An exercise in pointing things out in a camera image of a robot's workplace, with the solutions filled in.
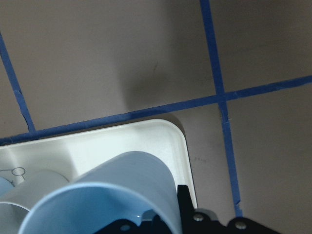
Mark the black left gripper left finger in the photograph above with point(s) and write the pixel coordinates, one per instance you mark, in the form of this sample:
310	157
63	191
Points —
151	224

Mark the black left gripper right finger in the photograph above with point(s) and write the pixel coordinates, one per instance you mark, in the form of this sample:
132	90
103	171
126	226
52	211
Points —
194	221

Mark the pale blue plastic cup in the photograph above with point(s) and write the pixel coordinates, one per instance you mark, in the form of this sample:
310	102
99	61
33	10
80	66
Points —
124	187

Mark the grey plastic cup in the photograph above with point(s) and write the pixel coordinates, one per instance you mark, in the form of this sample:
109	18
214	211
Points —
18	202

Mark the light blue plastic cup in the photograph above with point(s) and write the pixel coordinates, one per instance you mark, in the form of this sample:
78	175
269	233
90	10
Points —
5	186

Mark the cream plastic tray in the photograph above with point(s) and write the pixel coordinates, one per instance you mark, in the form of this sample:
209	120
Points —
74	154

